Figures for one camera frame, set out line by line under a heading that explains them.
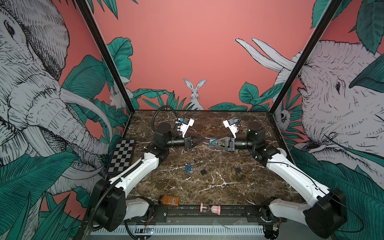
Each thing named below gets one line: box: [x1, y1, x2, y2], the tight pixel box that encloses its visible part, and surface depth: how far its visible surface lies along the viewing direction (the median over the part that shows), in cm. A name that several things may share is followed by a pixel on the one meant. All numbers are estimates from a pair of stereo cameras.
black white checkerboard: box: [106, 138, 136, 175], surface depth 95 cm
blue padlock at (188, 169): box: [185, 165, 193, 174], surface depth 91 cm
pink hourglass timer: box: [200, 202, 221, 216], surface depth 75 cm
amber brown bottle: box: [160, 195, 180, 206], surface depth 76 cm
